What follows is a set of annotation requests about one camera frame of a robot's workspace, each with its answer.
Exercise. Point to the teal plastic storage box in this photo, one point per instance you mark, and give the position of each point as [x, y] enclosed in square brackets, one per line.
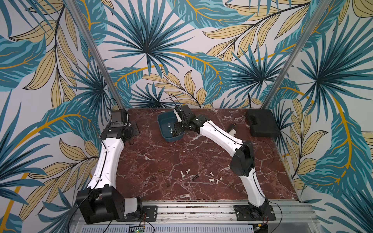
[166, 122]

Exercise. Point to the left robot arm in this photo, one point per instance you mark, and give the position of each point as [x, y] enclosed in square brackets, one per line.
[101, 201]

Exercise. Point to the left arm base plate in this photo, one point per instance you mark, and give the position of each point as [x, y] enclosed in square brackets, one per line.
[145, 213]

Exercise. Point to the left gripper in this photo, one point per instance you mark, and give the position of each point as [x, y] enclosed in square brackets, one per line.
[135, 130]

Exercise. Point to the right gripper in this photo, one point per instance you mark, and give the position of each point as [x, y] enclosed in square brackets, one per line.
[180, 121]

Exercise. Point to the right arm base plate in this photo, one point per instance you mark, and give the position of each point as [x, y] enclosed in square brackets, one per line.
[247, 214]

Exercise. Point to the black plastic case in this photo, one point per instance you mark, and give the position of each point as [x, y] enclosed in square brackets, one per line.
[262, 123]

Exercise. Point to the black and white bottle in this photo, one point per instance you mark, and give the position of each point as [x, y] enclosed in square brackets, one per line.
[231, 129]

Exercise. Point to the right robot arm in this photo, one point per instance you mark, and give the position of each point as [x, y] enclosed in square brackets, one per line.
[242, 153]

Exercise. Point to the aluminium frame rail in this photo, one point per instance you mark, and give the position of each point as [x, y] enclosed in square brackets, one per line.
[291, 216]

